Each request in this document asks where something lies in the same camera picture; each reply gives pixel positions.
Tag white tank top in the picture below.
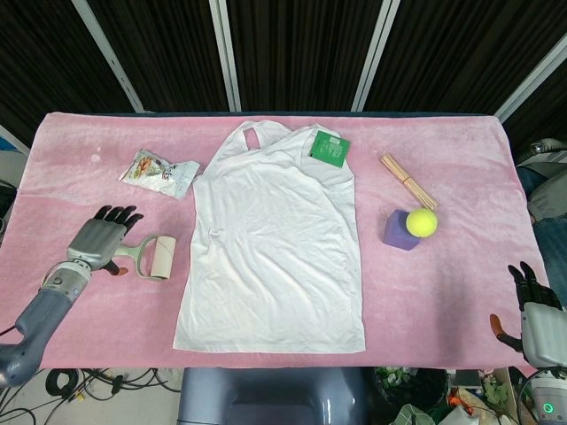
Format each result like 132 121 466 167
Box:
172 120 368 354

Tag purple foam cube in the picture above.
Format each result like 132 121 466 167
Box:
382 208 423 254

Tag white frame post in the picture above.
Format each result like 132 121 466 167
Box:
70 0 144 113
207 0 243 112
495 42 567 123
353 0 402 112

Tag green lint roller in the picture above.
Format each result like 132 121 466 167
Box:
113 235 178 282

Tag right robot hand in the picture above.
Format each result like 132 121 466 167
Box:
488 261 567 369

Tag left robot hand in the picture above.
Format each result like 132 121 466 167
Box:
66 205 145 278

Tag pink table cloth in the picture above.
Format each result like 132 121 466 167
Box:
0 111 554 371

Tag black floor cables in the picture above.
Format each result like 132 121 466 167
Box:
0 367 183 425

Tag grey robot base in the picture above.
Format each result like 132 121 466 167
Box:
176 367 369 425

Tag yellow tennis ball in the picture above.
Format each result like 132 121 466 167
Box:
406 207 439 239

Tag green clothing tag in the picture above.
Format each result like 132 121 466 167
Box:
308 129 352 169

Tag snack packet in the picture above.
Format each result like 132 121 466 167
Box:
118 149 201 202

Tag bundle of wooden sticks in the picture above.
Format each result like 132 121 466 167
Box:
378 151 439 210

